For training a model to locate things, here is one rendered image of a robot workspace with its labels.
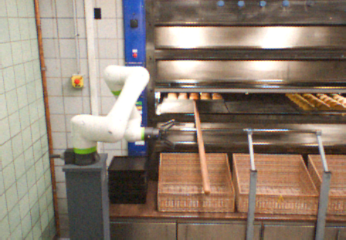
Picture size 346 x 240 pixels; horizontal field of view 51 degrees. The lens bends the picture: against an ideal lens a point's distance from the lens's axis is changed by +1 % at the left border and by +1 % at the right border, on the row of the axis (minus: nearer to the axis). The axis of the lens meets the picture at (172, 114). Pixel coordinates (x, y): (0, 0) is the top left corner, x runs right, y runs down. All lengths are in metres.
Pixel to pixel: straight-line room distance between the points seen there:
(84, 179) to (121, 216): 0.80
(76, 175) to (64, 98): 1.21
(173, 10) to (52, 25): 0.93
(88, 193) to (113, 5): 1.49
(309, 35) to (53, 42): 1.96
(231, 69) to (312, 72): 0.62
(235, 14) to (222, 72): 0.45
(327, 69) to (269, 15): 0.62
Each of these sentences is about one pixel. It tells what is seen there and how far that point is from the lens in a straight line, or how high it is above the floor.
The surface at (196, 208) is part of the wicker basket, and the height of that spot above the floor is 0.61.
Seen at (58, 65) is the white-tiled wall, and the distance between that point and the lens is 2.99.
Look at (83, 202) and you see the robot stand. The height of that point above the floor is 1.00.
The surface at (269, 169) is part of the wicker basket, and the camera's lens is 3.07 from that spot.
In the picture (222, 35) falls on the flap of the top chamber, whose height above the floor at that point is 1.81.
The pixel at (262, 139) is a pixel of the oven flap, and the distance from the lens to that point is 3.02.
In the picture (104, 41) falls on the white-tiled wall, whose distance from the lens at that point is 2.87.
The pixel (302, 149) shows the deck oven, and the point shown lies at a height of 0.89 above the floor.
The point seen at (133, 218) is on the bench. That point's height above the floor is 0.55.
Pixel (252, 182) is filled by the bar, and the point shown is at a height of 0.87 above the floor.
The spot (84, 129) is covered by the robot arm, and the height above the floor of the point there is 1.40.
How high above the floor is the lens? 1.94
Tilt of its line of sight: 15 degrees down
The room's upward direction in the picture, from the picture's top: straight up
